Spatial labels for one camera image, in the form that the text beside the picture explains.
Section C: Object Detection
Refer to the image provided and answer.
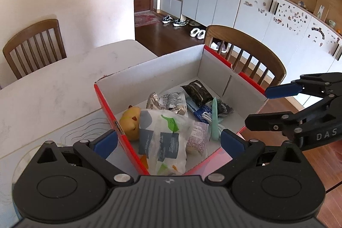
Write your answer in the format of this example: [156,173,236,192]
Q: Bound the mint green pen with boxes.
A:
[211,97,220,141]

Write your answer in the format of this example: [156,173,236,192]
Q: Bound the pink white snack packet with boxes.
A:
[186,122,210,156]

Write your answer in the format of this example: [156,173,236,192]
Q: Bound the yellow capybara toy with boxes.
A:
[119,106,141,141]

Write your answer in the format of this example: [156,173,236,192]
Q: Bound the clear bag dark contents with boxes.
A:
[217,100,234,118]

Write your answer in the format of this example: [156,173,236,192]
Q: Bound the white usb cable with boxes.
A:
[201,112,225,133]

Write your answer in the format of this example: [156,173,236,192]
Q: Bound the blue tissue pack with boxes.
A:
[187,100,212,124]

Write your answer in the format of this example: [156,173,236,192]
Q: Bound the white green plastic bag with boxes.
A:
[138,109,195,176]

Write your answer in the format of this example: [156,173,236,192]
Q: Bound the black snack packet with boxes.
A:
[181,80,213,107]

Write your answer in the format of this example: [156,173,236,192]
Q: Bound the gold foil snack bag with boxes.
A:
[146,91,187,116]

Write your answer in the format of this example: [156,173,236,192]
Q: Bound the red white cardboard box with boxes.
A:
[94,46,267,177]

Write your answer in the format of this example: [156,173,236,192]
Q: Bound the blue round pattern table mat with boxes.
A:
[1,110,139,227]

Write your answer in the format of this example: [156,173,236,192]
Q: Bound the wooden chair at far side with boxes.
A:
[3,19,67,79]

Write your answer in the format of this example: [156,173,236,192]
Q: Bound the white slipper right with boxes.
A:
[196,29,206,40]

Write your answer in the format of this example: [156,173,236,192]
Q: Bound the white slipper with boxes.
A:
[190,27,201,38]
[196,29,206,40]

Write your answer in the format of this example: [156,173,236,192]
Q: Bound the white slipper left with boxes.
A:
[190,27,201,38]

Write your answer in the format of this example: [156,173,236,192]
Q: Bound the red patterned door rug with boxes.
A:
[134,10,162,28]

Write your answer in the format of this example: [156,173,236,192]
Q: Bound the dark sneaker right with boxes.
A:
[173,19,187,27]

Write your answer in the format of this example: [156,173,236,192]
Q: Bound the dark sneaker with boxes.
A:
[162,15,174,24]
[173,19,187,27]

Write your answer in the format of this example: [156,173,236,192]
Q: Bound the dark sneaker left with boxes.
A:
[162,15,174,24]

